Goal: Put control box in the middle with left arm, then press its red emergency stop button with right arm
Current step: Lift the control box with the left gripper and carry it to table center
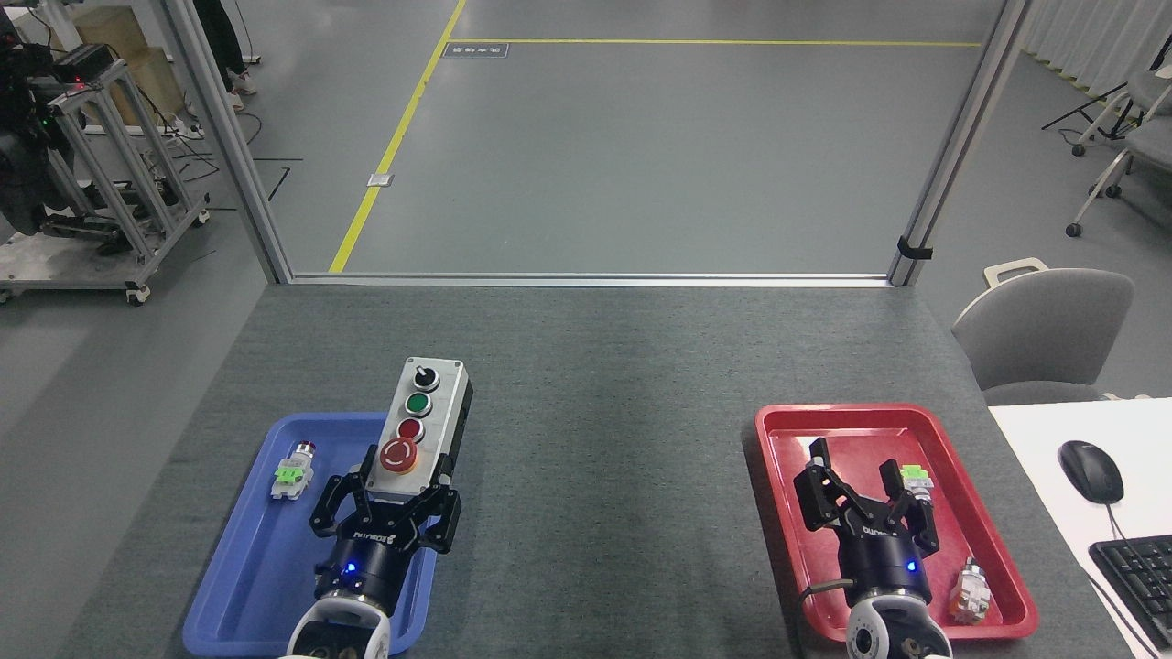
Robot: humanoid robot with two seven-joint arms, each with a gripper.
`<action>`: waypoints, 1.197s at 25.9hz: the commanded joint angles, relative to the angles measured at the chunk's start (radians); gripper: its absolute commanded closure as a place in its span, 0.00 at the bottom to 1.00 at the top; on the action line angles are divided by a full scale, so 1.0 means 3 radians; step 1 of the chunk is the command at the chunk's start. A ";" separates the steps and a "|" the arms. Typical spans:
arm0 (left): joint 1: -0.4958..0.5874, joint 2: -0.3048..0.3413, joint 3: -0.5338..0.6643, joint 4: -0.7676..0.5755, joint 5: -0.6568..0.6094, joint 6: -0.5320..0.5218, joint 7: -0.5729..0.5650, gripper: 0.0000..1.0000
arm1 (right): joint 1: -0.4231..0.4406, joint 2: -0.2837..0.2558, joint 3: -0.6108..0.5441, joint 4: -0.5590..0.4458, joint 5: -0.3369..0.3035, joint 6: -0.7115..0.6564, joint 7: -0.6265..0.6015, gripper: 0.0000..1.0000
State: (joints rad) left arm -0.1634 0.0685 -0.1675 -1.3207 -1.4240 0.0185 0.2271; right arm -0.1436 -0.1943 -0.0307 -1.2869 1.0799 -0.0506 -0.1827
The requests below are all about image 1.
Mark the silver frame rail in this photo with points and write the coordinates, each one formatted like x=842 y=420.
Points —
x=586 y=279

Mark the grey chair on castors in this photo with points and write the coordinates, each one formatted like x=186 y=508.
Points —
x=1144 y=137

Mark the cardboard box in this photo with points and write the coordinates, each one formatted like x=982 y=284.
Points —
x=137 y=55

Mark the black machine on cart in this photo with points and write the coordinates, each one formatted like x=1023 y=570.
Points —
x=23 y=165

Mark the robot arm white joint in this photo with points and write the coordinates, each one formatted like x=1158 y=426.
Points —
x=893 y=631

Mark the silver frame post with clip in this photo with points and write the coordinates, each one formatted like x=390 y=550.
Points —
x=961 y=137

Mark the grey control box with buttons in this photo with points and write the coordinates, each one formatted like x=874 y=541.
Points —
x=426 y=412

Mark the aluminium cart on wheels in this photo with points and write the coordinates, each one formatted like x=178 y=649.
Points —
x=119 y=183

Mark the white desk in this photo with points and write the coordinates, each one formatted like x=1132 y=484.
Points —
x=1035 y=439

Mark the grey office chair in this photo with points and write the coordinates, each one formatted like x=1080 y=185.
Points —
x=1044 y=329

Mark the red plastic tray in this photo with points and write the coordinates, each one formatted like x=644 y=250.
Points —
x=961 y=513

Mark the dark floor label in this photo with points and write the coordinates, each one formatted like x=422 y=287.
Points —
x=475 y=50

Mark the person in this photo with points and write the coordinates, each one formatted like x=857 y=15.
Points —
x=220 y=41

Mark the green push button switch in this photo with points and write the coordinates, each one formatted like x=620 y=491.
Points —
x=916 y=476
x=291 y=474

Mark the blue plastic tray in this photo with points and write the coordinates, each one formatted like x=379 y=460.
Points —
x=247 y=567

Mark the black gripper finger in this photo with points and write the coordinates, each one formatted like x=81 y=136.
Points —
x=334 y=508
x=916 y=523
x=442 y=522
x=819 y=494

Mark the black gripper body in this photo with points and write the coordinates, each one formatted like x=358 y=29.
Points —
x=371 y=558
x=879 y=558

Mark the black keyboard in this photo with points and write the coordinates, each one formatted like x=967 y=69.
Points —
x=1140 y=577

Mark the white curtain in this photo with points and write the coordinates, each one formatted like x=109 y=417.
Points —
x=1099 y=37

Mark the orange push button switch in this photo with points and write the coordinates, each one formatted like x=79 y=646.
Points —
x=971 y=595

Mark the metal floor plate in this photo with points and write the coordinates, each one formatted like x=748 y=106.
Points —
x=380 y=179

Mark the black computer mouse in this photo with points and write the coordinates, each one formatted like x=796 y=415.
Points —
x=1091 y=471

